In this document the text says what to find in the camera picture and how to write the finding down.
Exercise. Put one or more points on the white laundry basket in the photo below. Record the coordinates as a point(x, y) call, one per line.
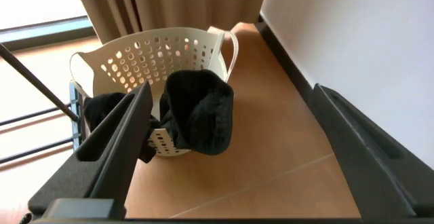
point(162, 33)

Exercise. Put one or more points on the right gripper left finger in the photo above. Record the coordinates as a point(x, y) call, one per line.
point(118, 156)

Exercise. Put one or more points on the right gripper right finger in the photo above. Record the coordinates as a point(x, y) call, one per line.
point(379, 169)

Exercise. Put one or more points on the brown curtain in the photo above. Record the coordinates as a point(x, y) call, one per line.
point(169, 3)

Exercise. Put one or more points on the window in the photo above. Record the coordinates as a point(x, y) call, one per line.
point(44, 30)

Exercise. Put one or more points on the black clothes rack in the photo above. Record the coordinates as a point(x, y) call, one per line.
point(34, 79)

